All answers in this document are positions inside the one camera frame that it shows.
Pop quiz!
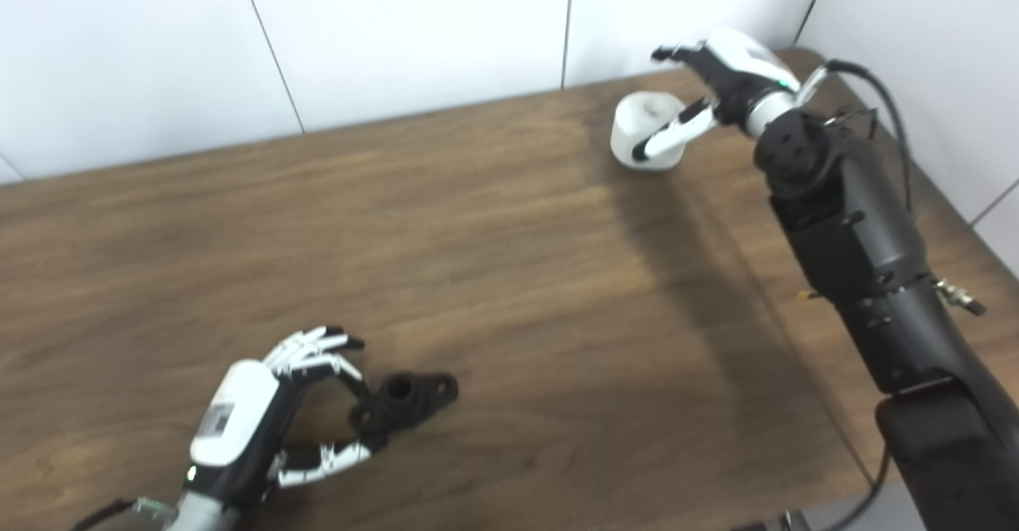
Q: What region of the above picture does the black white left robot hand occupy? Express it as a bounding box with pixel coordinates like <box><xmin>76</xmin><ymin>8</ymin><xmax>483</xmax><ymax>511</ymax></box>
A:
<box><xmin>185</xmin><ymin>325</ymin><xmax>375</xmax><ymax>508</ymax></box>

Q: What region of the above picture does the black flanged holder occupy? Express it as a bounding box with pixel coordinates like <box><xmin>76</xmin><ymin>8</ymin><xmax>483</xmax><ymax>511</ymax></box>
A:
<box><xmin>348</xmin><ymin>372</ymin><xmax>460</xmax><ymax>451</ymax></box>

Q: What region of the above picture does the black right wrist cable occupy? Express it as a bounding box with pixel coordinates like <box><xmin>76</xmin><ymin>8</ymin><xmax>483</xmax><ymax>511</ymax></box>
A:
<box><xmin>800</xmin><ymin>59</ymin><xmax>916</xmax><ymax>213</ymax></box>

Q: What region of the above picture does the round white piece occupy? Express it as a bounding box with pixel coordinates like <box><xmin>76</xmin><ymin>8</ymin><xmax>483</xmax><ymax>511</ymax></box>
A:
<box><xmin>610</xmin><ymin>91</ymin><xmax>692</xmax><ymax>172</ymax></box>

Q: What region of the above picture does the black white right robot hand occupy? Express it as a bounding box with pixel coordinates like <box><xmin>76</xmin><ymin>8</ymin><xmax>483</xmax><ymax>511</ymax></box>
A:
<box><xmin>633</xmin><ymin>27</ymin><xmax>801</xmax><ymax>162</ymax></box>

